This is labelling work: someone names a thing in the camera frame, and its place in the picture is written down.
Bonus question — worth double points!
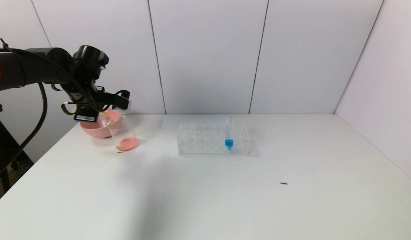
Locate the black camera cable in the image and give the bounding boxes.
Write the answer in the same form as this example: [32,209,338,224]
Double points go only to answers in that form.
[92,89,130,112]

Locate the blue pigment test tube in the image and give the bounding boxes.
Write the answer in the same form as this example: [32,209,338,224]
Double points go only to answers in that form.
[225,116,234,150]

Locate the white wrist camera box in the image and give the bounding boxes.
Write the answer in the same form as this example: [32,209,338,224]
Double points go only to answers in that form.
[116,97,132,113]

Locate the clear glass beaker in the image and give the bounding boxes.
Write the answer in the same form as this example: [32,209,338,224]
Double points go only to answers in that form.
[107,115,139,152]

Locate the white paper sheet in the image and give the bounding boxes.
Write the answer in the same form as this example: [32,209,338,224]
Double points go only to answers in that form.
[161,116,231,130]

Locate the pink plastic bowl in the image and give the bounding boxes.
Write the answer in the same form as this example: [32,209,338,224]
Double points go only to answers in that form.
[80,110,123,139]

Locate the black stand beside table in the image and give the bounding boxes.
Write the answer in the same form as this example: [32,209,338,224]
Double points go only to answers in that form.
[0,117,34,195]

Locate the thick black hanging cable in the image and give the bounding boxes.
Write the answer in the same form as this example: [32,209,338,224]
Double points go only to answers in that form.
[0,82,48,178]

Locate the clear acrylic test tube rack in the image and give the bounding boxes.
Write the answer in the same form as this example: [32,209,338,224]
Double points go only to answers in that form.
[178,124,249,156]

